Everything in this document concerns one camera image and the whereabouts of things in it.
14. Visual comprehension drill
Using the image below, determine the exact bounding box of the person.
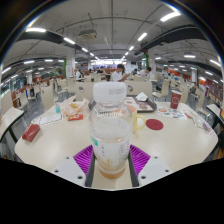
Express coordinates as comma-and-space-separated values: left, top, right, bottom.
138, 66, 153, 78
111, 63, 129, 83

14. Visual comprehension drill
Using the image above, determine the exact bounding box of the clear plastic packet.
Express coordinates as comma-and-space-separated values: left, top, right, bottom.
191, 114, 218, 138

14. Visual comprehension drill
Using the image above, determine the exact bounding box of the clear food wrapper bag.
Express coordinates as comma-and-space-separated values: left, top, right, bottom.
61, 96, 90, 118

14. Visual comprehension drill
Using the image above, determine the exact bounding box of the small red sauce packet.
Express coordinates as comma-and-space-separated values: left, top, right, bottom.
67, 113, 84, 122

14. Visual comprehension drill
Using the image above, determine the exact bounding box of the white paper napkin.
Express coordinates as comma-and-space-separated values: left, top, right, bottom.
134, 91, 149, 102

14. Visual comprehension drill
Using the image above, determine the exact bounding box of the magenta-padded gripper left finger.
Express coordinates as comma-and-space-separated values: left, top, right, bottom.
53, 144, 96, 188

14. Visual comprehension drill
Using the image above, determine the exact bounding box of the flat round red coaster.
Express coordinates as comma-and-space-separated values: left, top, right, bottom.
145, 118, 165, 131

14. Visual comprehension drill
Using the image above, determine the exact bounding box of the far beige chairs group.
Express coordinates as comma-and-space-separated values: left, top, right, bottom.
13, 73, 204, 113

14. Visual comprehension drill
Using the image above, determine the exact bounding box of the red paper cup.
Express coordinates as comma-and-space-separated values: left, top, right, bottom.
169, 89, 183, 110

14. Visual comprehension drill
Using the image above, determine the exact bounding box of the ceiling lights group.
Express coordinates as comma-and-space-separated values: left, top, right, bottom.
0, 11, 224, 86

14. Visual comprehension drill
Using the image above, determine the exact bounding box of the white paper leaflet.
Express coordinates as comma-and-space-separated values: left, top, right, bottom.
39, 113, 64, 126

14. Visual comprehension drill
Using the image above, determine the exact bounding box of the ceiling air conditioner unit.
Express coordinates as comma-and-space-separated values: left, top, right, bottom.
78, 29, 98, 41

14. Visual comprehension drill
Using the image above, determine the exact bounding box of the dark food tray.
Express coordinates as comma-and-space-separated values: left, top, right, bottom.
124, 95, 158, 114

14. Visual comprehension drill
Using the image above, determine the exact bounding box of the colourful sticker sheet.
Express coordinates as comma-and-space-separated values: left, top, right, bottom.
157, 105, 188, 121

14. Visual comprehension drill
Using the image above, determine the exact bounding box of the clear plastic drink bottle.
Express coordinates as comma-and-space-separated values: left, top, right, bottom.
88, 81, 134, 180

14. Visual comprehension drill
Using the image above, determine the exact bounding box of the yellow mug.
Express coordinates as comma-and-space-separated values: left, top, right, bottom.
128, 104, 147, 134

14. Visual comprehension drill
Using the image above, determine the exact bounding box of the beige side table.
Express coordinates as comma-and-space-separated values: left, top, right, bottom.
205, 103, 224, 129
0, 107, 25, 143

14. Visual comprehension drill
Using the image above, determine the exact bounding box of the beige wooden chair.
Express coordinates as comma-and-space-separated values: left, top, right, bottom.
124, 80, 154, 99
74, 81, 96, 102

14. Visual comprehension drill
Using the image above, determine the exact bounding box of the red flat packet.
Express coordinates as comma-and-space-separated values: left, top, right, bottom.
21, 123, 42, 143

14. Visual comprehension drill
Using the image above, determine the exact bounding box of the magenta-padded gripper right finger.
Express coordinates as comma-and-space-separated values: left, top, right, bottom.
128, 144, 174, 188

